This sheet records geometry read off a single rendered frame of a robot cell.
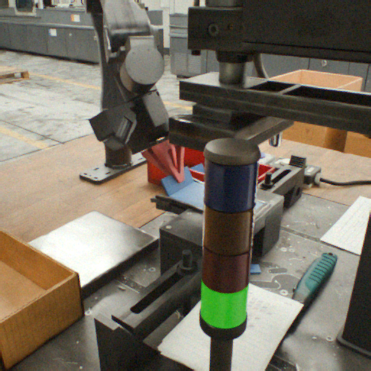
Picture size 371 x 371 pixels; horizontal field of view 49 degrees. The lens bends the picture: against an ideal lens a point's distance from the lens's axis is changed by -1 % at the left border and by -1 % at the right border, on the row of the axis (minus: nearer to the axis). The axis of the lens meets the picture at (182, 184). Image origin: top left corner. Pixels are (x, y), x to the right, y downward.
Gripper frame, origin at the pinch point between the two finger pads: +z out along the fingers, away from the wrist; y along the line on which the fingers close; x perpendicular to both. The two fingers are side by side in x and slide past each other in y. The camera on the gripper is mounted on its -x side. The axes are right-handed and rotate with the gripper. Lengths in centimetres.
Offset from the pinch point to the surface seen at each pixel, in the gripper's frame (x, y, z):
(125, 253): -12.8, -4.7, 6.8
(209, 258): -28.9, 27.2, 2.6
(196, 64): 468, -317, -92
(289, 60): 457, -177, -36
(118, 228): -8.2, -10.1, 3.9
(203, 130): -9.3, 16.2, -5.9
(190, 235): -10.7, 8.0, 6.7
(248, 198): -27.5, 31.6, -0.7
